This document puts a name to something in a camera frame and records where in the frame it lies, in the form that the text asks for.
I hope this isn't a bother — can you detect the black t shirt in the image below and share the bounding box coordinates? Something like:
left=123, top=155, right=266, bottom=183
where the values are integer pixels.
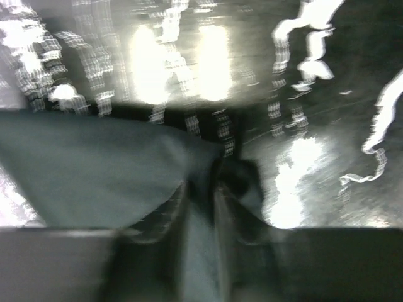
left=1, top=111, right=261, bottom=301

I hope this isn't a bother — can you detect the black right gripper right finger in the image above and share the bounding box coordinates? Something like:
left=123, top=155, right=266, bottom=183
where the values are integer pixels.
left=214, top=184, right=402, bottom=301

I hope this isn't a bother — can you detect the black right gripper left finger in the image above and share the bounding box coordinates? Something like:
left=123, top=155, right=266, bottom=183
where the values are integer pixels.
left=1, top=182, right=189, bottom=301

